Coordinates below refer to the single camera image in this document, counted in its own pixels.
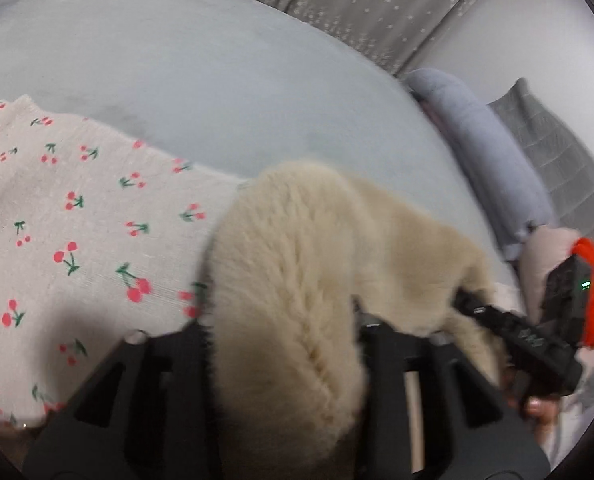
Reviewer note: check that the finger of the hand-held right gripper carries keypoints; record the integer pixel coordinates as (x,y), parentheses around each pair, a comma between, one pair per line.
(522,337)

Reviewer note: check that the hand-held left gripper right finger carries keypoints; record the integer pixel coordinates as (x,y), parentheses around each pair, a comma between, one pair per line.
(382,375)

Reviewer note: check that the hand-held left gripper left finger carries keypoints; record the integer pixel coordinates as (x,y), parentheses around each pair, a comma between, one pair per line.
(187,375)

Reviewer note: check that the cream fluffy garment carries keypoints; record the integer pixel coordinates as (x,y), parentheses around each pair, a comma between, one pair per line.
(287,285)

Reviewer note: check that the person's right hand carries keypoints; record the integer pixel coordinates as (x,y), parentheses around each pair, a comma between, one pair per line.
(533,405)

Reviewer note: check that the pale pink cloth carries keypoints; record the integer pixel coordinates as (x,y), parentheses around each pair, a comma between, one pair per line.
(539,265)

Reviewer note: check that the grey quilted cloth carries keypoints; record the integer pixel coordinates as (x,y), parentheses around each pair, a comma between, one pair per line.
(562,170)

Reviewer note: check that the light blue pillow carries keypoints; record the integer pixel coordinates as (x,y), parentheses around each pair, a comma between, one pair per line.
(482,150)

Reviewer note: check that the cherry print blanket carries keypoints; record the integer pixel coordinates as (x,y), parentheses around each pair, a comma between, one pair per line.
(77,240)

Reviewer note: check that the light blue bed sheet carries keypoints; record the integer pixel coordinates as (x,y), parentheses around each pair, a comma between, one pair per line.
(202,70)

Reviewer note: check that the grey star print curtain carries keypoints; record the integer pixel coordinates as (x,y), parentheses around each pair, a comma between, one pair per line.
(357,0)

